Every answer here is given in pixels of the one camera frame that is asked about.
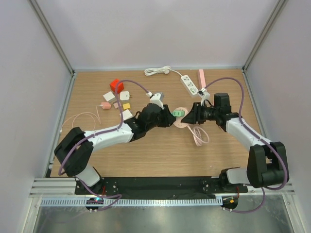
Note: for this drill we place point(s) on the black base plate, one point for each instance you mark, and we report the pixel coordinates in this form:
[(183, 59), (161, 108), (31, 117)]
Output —
[(136, 187)]

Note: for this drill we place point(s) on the white square charger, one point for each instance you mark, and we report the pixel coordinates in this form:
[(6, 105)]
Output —
[(125, 96)]

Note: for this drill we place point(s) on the small pink plug adapter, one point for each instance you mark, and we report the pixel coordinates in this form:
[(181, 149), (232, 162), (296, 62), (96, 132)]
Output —
[(105, 105)]

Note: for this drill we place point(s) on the white power strip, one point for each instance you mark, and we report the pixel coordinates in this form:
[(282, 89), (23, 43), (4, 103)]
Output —
[(189, 85)]

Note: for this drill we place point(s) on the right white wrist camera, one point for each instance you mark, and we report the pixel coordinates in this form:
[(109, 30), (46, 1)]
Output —
[(204, 95)]

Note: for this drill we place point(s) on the white 80W charger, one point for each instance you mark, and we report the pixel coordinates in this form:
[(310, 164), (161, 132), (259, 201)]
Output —
[(127, 114)]

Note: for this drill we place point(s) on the pink power strip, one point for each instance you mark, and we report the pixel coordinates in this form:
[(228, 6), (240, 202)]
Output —
[(201, 78)]

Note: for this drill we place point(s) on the red cube plug adapter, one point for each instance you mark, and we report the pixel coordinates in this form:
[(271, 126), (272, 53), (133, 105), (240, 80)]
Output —
[(116, 86)]

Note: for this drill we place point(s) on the aluminium frame rail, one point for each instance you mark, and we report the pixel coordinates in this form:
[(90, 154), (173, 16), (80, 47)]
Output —
[(52, 187)]

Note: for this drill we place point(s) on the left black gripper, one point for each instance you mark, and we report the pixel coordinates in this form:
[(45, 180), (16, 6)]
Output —
[(168, 118)]

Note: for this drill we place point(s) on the yellow small plug adapter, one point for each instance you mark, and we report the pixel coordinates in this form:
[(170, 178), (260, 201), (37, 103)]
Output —
[(126, 106)]

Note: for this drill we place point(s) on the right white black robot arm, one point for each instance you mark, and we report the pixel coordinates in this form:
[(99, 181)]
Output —
[(267, 161)]

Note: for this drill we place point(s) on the white slotted cable duct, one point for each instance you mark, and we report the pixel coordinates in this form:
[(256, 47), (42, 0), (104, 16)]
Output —
[(96, 202)]

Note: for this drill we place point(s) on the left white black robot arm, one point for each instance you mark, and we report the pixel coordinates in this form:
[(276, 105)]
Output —
[(76, 148)]

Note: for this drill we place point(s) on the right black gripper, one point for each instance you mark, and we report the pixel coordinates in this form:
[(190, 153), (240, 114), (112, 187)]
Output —
[(195, 116)]

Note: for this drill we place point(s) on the green plug adapter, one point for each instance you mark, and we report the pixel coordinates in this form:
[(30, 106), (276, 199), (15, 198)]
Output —
[(178, 113)]

